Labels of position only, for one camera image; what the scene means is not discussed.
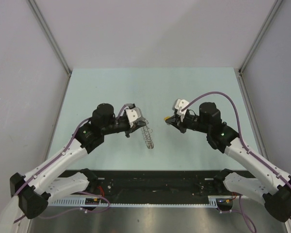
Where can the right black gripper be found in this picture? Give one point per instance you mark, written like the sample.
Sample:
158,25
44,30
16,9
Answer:
175,121

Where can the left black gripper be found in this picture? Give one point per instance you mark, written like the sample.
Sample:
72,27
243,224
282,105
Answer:
134,126

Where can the metal disc with keyrings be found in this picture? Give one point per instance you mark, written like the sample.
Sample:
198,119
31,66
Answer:
146,133

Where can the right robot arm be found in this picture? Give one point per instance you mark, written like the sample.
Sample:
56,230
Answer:
270,186

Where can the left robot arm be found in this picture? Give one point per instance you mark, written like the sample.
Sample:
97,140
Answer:
41,186

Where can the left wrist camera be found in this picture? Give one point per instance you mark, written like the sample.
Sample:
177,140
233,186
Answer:
133,114

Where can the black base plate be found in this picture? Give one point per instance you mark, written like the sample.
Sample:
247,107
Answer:
155,188

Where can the right aluminium frame post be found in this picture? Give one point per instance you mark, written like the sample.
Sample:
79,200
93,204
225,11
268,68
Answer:
262,32

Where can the aluminium frame post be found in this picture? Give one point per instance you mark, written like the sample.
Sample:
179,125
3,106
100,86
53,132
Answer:
37,13
262,32

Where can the left aluminium frame post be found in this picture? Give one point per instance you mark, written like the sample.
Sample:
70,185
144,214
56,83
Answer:
37,13

